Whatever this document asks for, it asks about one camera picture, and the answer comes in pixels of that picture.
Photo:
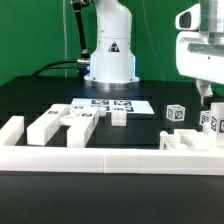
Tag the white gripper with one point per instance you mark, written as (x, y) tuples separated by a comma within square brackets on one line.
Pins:
[(200, 46)]

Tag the white chair seat piece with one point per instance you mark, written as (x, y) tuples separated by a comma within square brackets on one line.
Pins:
[(187, 140)]

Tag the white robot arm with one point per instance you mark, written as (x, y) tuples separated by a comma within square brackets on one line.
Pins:
[(112, 64)]

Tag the white chair back piece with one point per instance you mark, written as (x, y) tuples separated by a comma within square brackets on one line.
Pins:
[(81, 122)]

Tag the white marker sheet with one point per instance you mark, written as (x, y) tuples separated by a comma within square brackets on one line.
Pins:
[(132, 106)]

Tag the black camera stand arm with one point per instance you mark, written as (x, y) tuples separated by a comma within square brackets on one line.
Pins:
[(78, 5)]

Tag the white U-shaped fence frame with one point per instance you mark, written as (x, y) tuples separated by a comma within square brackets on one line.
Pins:
[(60, 159)]

